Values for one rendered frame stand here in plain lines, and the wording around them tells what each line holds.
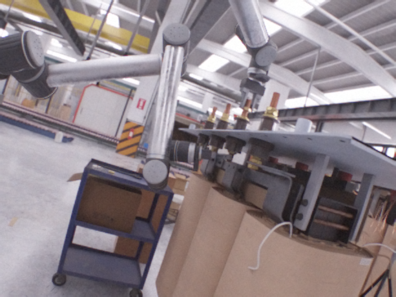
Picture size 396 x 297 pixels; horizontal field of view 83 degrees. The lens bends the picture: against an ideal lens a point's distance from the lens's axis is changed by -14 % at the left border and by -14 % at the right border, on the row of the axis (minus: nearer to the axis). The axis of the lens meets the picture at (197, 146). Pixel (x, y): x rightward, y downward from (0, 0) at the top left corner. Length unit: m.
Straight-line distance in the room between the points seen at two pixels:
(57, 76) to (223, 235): 1.27
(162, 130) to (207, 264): 0.65
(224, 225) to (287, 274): 0.47
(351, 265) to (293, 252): 0.23
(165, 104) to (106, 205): 0.93
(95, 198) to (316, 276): 1.44
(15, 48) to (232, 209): 1.30
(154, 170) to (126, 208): 0.82
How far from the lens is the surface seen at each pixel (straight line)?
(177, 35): 1.39
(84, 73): 1.62
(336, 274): 0.92
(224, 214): 1.20
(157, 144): 1.13
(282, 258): 0.83
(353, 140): 0.57
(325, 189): 1.27
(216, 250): 1.24
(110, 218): 1.89
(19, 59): 1.49
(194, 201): 1.63
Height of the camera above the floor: 1.24
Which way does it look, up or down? 1 degrees up
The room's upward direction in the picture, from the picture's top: 19 degrees clockwise
